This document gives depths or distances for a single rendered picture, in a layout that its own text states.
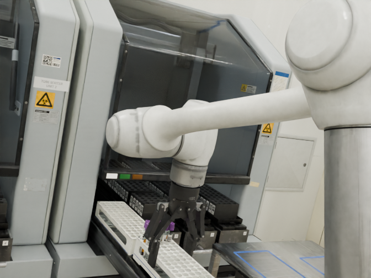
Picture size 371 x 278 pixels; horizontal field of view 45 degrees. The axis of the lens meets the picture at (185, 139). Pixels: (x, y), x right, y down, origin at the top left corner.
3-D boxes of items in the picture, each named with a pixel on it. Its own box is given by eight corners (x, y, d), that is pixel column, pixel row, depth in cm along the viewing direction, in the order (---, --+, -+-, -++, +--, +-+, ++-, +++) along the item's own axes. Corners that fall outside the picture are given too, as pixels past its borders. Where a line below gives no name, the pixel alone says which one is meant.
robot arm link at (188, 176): (215, 167, 112) (210, 190, 113) (196, 157, 119) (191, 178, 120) (184, 165, 107) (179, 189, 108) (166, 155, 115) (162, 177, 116)
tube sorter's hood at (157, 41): (59, 140, 185) (83, -18, 174) (183, 150, 217) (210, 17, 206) (102, 180, 142) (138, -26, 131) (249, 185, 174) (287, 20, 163)
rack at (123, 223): (93, 218, 152) (96, 201, 151) (120, 218, 157) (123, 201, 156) (127, 259, 127) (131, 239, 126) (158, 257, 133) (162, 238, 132)
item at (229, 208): (233, 217, 178) (237, 202, 177) (236, 218, 176) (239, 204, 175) (209, 217, 172) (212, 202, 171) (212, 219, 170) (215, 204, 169)
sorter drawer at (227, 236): (139, 186, 222) (142, 169, 220) (164, 187, 229) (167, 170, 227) (223, 254, 161) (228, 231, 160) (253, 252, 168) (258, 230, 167)
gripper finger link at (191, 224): (178, 203, 117) (183, 201, 117) (189, 236, 122) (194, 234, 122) (185, 209, 114) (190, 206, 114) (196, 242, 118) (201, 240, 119)
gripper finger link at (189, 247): (187, 236, 121) (189, 236, 121) (182, 260, 122) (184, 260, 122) (192, 241, 118) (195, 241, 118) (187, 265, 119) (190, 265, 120)
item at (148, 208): (167, 217, 162) (170, 202, 161) (169, 219, 160) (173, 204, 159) (138, 218, 156) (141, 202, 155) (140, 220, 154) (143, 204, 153)
